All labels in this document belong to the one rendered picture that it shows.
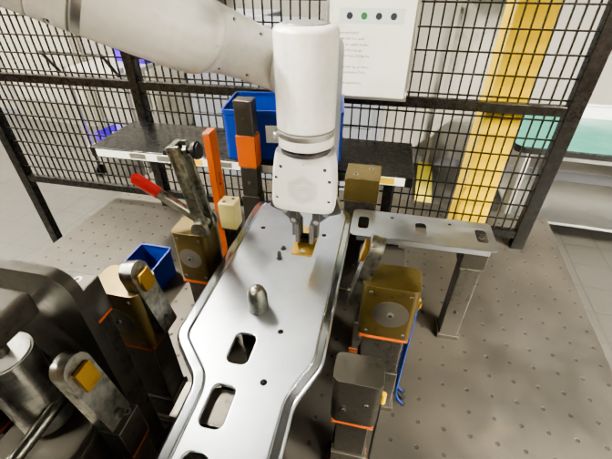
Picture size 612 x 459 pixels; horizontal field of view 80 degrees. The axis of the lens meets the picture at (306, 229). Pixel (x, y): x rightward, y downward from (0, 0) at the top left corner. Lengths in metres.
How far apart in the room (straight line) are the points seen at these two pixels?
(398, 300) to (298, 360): 0.18
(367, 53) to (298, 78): 0.59
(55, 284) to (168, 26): 0.29
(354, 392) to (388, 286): 0.16
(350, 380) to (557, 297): 0.82
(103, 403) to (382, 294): 0.40
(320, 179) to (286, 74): 0.16
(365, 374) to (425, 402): 0.36
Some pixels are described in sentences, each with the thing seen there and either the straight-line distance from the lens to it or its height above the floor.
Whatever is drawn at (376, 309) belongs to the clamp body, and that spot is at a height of 1.00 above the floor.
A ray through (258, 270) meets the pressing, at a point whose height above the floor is 1.00.
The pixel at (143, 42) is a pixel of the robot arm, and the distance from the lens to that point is 0.45.
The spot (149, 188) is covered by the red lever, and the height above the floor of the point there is 1.13.
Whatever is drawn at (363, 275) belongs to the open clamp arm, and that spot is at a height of 1.06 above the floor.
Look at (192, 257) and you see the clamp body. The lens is 0.73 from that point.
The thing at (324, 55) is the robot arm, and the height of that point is 1.36.
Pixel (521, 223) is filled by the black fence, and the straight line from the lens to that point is 1.32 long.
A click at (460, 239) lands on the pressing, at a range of 0.80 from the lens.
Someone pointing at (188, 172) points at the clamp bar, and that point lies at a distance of 0.64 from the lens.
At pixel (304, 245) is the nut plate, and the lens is 0.64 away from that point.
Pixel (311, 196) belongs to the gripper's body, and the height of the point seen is 1.16.
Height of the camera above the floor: 1.45
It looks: 36 degrees down
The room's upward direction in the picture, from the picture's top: straight up
